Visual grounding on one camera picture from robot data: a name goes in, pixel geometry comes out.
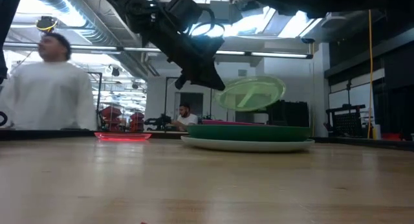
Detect light green translucent plate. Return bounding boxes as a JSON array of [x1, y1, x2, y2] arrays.
[[214, 75, 287, 113]]

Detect red bin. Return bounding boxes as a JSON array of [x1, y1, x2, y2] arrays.
[[381, 132, 404, 142]]

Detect red translucent plastic plate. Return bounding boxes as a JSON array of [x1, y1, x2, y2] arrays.
[[94, 131, 153, 142]]

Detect white plastic plate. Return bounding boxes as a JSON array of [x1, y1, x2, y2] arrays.
[[180, 135, 316, 153]]

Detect red machine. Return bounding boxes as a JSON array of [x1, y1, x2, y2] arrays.
[[129, 111, 146, 133], [100, 106, 124, 133]]

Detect standing person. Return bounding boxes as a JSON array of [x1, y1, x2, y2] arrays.
[[0, 32, 98, 131]]

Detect long ceiling light fixture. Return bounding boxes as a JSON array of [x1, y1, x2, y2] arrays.
[[0, 42, 314, 60]]

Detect dark green plastic plate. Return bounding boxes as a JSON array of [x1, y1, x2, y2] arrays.
[[186, 124, 312, 143]]

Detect grey ceiling box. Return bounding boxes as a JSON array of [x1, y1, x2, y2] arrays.
[[209, 0, 234, 23]]

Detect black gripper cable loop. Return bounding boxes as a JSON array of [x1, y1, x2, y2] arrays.
[[188, 7, 226, 39]]

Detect seated person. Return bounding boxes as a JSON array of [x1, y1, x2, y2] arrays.
[[172, 102, 199, 132]]

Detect pink plastic plate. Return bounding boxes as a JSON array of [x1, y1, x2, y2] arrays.
[[201, 119, 263, 127]]

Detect black wire cart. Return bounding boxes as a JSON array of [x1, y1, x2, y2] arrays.
[[325, 104, 369, 138]]

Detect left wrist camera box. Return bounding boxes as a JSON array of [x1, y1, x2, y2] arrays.
[[166, 0, 204, 25]]

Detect yellow hanging cable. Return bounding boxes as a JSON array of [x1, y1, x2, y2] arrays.
[[367, 9, 375, 139]]

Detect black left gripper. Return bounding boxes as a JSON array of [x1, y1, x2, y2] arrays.
[[141, 21, 226, 92]]

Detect black cabinet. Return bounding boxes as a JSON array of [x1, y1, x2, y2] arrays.
[[267, 100, 310, 128]]

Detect black yellow ceiling cord reel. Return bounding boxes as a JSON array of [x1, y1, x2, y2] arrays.
[[35, 16, 60, 34]]

